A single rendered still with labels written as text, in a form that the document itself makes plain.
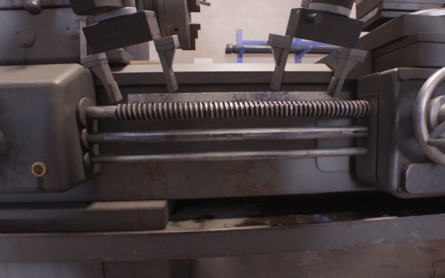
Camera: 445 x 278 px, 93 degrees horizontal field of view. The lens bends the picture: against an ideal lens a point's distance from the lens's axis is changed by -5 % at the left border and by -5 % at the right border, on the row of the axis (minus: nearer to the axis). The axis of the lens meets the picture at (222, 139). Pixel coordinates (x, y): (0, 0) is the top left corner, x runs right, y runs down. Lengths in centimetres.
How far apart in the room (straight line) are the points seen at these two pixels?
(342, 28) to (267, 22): 385
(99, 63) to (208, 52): 355
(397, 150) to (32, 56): 90
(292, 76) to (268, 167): 26
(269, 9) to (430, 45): 387
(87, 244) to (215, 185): 33
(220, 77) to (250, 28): 363
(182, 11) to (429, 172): 79
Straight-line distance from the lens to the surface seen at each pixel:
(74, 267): 75
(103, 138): 59
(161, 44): 46
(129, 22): 47
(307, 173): 70
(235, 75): 62
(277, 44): 46
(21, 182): 61
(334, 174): 74
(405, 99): 63
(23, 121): 59
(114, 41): 49
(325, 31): 48
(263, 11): 439
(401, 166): 64
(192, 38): 92
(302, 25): 46
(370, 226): 62
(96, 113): 60
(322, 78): 69
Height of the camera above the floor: 69
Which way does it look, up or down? 4 degrees down
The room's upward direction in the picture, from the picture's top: 1 degrees counter-clockwise
